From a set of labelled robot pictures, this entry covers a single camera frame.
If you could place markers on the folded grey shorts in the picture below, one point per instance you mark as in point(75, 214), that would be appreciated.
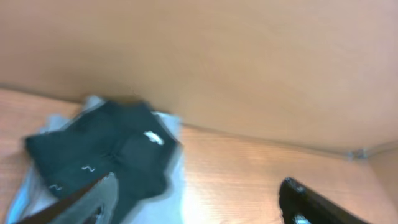
point(33, 196)

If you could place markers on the black t-shirt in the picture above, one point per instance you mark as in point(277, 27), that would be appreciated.
point(127, 140)

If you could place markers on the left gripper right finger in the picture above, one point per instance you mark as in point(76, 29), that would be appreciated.
point(300, 204)

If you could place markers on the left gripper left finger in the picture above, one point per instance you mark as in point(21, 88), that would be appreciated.
point(92, 204)

